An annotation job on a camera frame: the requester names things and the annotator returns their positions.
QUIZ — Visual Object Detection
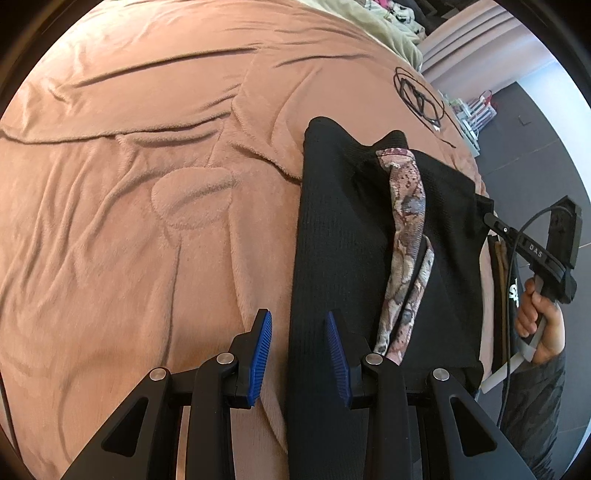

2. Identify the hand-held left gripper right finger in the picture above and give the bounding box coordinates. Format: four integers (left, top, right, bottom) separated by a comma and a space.
324, 310, 527, 480

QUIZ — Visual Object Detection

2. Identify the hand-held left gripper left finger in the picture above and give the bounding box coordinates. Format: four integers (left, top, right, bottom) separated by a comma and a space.
60, 308, 273, 480

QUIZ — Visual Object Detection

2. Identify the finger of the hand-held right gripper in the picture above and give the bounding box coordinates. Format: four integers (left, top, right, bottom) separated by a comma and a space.
484, 212, 519, 244

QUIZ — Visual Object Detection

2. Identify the black garment with floral trim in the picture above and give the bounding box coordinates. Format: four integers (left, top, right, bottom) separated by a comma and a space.
286, 116, 497, 480

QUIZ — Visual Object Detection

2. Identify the person's right forearm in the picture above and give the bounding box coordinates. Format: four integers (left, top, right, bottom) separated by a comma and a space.
499, 351, 567, 462

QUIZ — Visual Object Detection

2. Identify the person's right hand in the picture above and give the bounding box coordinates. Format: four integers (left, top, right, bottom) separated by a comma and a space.
515, 279, 567, 371

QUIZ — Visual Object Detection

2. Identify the brown folded garment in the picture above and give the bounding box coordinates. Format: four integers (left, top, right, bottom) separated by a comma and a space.
488, 234, 509, 288

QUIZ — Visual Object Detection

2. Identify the striped gift bag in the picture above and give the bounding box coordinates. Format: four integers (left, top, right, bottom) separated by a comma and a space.
466, 89, 498, 123

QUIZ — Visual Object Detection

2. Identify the brown fleece blanket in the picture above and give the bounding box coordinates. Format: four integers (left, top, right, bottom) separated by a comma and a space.
0, 0, 496, 480

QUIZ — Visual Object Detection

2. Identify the pink curtain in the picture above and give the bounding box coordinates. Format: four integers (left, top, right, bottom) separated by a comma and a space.
418, 0, 551, 89

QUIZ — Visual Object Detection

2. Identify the white and black plush toy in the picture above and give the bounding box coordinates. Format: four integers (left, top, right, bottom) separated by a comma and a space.
379, 0, 426, 36

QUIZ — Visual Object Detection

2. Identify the black cable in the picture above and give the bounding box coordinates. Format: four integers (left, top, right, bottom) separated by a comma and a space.
496, 205, 573, 426

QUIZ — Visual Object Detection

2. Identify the black coiled cord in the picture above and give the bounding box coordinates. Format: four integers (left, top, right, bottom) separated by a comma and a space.
391, 67, 458, 149

